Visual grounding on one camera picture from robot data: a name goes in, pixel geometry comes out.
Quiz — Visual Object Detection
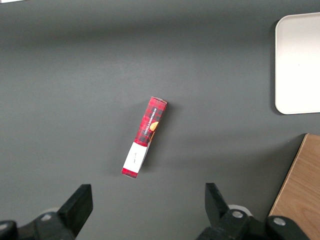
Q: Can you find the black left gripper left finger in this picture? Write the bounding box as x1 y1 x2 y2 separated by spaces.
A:
0 184 94 240

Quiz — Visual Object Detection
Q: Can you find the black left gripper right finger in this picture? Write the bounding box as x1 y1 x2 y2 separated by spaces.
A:
196 183 311 240

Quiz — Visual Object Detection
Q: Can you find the wooden drawer cabinet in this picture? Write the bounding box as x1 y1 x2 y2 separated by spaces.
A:
268 133 320 240

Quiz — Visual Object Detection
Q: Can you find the red tartan shortbread box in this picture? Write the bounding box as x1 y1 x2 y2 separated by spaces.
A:
121 96 168 180

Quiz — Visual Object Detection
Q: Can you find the cream rectangular tray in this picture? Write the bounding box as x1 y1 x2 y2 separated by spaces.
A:
274 11 320 116

